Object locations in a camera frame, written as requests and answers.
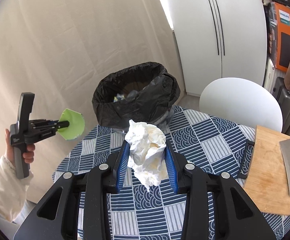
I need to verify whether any green plastic tray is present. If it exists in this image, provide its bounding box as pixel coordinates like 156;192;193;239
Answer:
58;108;85;140

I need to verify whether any white tissue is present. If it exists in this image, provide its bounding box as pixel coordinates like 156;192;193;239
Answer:
125;120;168;190

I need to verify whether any person's white sleeved forearm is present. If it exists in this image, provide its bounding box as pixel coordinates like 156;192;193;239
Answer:
0;155;33;222

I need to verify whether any black bag lined trash bin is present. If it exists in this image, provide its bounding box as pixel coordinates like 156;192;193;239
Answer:
92;62;180;130

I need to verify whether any person's left hand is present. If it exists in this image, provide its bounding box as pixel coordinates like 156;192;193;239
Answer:
5;128;36;164

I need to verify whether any wooden cutting board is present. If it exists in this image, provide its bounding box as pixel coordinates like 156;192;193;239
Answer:
244;126;290;216

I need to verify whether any blue white patterned tablecloth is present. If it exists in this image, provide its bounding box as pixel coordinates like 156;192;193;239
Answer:
53;106;290;239

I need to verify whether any white round chair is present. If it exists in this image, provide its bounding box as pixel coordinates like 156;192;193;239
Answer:
199;77;283;132

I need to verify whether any dark grey storage box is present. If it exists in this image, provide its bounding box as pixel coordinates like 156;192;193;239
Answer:
272;77;290;136

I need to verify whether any white refrigerator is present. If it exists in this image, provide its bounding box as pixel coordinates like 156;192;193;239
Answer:
161;0;267;96

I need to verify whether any orange appliance box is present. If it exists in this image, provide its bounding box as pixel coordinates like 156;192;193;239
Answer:
267;2;290;72

